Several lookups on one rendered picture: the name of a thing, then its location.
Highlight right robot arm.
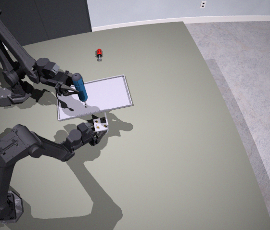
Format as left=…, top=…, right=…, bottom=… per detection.
left=0, top=122, right=92, bottom=221

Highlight white shallow rectangular tray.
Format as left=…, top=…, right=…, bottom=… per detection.
left=57, top=75, right=132, bottom=121

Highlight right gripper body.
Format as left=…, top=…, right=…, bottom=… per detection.
left=89, top=129, right=98, bottom=146

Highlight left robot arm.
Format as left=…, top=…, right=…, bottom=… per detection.
left=0, top=19, right=64, bottom=99

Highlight dark blue electric nut driver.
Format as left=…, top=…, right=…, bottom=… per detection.
left=72, top=73, right=88, bottom=108

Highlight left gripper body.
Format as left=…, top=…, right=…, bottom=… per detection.
left=55, top=70, right=71, bottom=96

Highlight grey and white l-shaped bracket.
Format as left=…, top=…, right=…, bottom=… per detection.
left=93, top=113, right=109, bottom=132

